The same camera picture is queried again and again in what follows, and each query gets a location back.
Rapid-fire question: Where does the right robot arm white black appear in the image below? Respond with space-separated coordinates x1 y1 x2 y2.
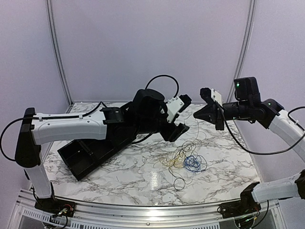
193 77 305 206

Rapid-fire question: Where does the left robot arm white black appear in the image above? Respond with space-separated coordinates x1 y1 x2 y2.
15 89 191 202

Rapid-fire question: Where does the black compartment tray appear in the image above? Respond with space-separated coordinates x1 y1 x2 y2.
57 136 135 181

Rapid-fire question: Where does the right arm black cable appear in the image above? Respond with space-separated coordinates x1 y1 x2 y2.
220 104 305 155

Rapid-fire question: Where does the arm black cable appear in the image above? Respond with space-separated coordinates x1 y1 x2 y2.
0 74 180 162
220 104 305 155

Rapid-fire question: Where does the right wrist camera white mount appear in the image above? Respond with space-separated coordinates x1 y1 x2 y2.
200 87 223 107

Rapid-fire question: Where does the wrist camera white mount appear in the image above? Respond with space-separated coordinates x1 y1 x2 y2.
165 94 192 123
200 87 223 107

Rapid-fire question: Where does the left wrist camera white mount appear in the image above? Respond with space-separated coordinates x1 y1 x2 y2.
165 94 192 123

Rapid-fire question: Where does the blue cable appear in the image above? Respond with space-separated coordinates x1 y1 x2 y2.
183 154 208 174

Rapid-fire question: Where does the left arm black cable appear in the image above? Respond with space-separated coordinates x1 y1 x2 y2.
0 74 180 162

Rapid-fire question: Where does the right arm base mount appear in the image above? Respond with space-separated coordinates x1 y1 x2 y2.
217 182 261 219

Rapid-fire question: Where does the aluminium front frame rail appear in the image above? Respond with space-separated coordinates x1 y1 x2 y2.
7 189 287 229

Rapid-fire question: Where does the left aluminium corner post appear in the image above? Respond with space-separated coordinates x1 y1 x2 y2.
45 0 73 106

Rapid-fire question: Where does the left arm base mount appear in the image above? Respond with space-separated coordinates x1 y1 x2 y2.
35 197 76 217

